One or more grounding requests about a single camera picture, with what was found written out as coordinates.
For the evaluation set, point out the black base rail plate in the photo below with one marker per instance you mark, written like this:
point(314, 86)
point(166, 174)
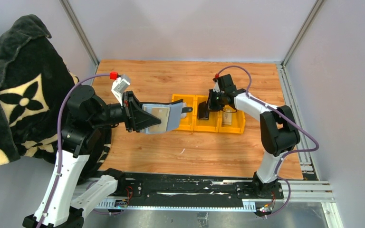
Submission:
point(190, 191)

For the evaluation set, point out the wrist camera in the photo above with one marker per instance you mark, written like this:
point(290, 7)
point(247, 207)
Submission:
point(216, 87)
point(119, 86)

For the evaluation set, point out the black floral blanket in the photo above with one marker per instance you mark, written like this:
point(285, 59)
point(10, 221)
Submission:
point(34, 81)

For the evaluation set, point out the black leather card holder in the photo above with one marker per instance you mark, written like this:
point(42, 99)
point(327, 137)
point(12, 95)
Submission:
point(169, 113)

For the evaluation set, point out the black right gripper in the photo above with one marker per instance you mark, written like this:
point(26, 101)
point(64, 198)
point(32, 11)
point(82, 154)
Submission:
point(210, 105)

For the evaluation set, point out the yellow bin right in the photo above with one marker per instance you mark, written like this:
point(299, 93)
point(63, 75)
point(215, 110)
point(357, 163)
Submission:
point(238, 122)

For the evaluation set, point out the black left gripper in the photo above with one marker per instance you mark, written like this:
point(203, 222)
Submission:
point(134, 117)

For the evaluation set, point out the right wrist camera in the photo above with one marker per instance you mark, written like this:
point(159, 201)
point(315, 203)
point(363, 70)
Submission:
point(216, 87)

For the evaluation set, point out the black card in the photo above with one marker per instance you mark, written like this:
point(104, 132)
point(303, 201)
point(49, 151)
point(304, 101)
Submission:
point(201, 111)

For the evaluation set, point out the yellow bin left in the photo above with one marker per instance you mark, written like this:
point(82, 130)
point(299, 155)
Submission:
point(187, 119)

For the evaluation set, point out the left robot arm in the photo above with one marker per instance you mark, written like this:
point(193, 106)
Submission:
point(80, 136)

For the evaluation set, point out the silver card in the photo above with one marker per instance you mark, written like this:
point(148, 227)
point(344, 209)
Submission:
point(183, 111)

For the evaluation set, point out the yellow bin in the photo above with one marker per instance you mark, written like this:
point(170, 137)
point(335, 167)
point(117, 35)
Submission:
point(212, 124)
point(187, 119)
point(238, 122)

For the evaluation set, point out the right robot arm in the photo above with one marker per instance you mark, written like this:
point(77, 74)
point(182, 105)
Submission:
point(278, 132)

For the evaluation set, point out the yellow bin middle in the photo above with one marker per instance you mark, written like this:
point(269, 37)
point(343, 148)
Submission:
point(212, 124)

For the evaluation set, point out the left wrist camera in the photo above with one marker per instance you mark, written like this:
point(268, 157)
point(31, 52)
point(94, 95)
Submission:
point(119, 86)

